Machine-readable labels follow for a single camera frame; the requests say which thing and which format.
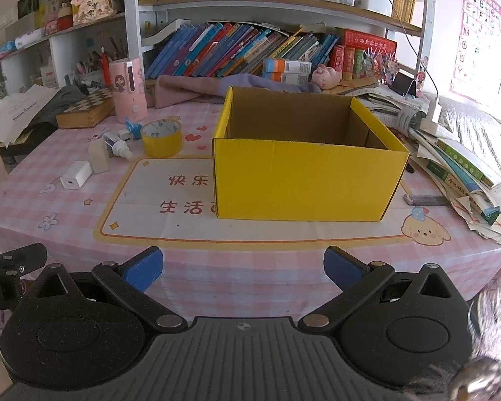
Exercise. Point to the pink checkered tablecloth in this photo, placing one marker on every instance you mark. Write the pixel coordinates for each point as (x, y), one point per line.
(67, 225)

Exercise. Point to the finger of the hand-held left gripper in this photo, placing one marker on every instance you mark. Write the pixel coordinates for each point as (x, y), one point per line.
(23, 257)

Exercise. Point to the pile of books and papers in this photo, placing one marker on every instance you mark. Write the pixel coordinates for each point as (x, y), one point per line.
(459, 171)

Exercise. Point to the pink and purple cloth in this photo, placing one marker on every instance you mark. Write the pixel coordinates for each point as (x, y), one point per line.
(200, 87)

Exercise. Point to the yellow cardboard box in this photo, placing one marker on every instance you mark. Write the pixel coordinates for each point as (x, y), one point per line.
(300, 179)

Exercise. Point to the alphabet wall poster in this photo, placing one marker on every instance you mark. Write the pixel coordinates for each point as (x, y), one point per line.
(480, 37)

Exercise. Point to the orange and white boxes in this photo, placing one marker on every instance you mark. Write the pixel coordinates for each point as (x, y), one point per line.
(286, 71)

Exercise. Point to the holder with pens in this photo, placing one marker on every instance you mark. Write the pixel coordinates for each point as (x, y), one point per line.
(89, 67)

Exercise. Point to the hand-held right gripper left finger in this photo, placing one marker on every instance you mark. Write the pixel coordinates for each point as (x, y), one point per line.
(144, 269)

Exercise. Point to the grey bed blanket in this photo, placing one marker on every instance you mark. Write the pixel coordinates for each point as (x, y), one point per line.
(480, 129)

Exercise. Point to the stack of white papers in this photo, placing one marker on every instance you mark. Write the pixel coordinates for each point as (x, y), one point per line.
(12, 108)

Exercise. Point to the white power adapter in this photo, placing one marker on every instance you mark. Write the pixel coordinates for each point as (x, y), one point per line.
(77, 175)

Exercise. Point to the beige block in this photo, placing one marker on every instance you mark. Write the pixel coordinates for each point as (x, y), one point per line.
(98, 156)

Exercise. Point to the blue clip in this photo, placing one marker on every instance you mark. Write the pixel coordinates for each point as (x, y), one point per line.
(134, 128)

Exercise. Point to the small spray bottle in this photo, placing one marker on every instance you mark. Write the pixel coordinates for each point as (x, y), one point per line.
(117, 146)

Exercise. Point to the fluffy white sleeve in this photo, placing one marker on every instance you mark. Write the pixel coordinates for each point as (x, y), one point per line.
(497, 326)

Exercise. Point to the black phone on stand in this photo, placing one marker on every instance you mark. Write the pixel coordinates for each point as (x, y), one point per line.
(403, 83)

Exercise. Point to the row of red books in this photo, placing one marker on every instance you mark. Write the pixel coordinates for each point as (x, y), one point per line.
(367, 46)

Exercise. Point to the wooden chess box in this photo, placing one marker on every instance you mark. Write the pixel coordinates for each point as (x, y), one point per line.
(85, 110)

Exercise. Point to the pink pig toy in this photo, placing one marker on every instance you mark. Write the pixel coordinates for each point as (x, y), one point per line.
(327, 77)

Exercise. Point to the red bottle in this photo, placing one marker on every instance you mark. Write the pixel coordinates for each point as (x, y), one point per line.
(105, 69)

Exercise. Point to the pink cylindrical desk device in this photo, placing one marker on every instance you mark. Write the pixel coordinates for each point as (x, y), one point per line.
(127, 92)

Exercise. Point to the yellow tape roll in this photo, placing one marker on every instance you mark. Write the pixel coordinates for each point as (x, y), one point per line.
(160, 146)

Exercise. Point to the dark grey cloth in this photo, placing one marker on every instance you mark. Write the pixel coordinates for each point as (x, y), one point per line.
(60, 100)

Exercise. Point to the row of colourful books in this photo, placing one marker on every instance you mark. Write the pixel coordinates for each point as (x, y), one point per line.
(234, 48)

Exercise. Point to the white shelf unit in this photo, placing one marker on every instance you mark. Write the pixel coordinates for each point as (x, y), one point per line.
(131, 12)

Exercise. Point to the red toy figure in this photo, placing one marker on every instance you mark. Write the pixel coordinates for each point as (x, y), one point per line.
(64, 19)

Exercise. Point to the blue packet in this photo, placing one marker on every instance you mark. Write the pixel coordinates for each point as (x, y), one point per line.
(4, 50)

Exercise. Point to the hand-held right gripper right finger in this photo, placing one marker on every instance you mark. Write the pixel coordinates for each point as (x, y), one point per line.
(340, 265)

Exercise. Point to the flat grey case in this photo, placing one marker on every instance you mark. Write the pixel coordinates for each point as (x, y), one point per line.
(428, 199)

